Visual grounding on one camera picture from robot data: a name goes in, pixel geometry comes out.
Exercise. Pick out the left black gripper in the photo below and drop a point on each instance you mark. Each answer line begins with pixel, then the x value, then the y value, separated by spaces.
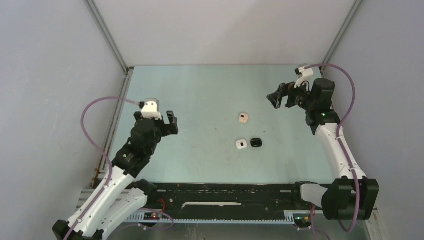
pixel 168 129

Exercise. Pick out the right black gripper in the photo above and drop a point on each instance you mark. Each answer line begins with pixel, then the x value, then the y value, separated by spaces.
pixel 276 98

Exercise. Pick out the beige earbud charging case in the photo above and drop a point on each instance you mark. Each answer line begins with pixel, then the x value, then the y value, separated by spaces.
pixel 243 118

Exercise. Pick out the black earbud charging case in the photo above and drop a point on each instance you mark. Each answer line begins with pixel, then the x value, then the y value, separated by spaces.
pixel 256 142

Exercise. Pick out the white earbud charging case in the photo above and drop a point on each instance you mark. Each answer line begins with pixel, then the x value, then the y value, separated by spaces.
pixel 241 144

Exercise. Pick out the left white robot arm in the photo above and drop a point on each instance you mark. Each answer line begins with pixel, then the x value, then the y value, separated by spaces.
pixel 120 193

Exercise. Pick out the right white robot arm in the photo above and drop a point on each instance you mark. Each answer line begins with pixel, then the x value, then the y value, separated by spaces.
pixel 352 195

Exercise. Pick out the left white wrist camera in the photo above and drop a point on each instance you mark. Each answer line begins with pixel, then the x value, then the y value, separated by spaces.
pixel 150 109

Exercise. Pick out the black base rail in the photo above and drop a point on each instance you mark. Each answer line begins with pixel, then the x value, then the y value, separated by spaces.
pixel 227 202

